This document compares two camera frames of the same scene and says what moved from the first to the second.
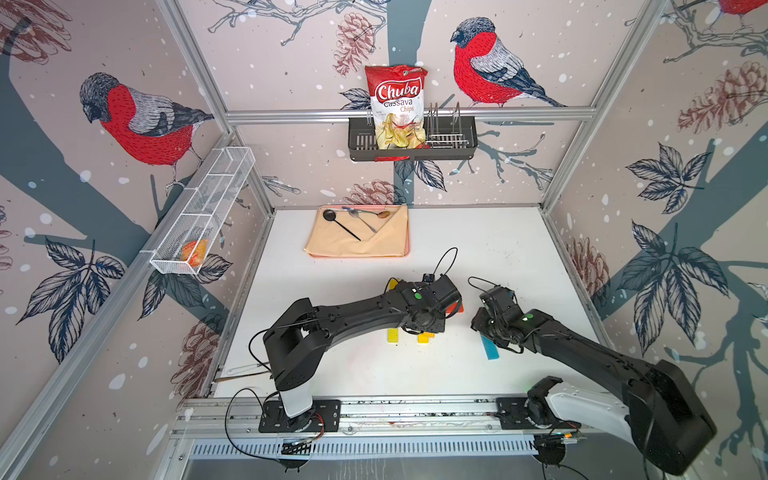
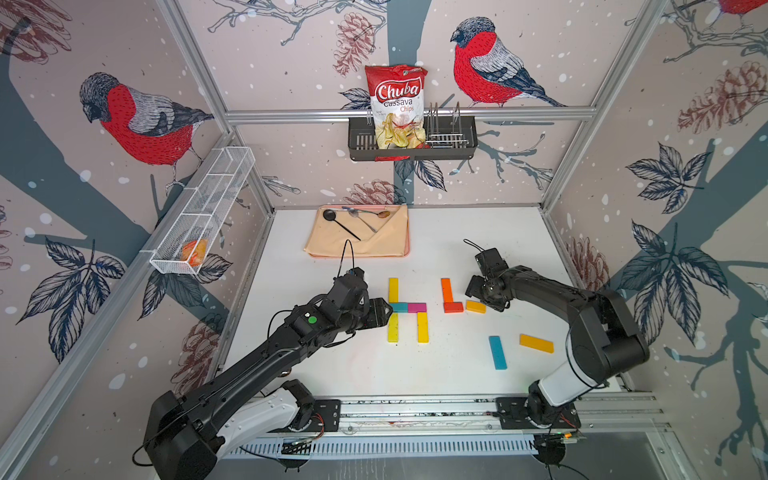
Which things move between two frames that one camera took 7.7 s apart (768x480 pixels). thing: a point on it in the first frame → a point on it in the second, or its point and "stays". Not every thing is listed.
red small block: (452, 307) stays
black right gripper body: (492, 329) → (479, 289)
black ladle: (330, 215) stays
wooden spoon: (382, 214) stays
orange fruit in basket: (194, 252) stays
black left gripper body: (436, 325) → (369, 314)
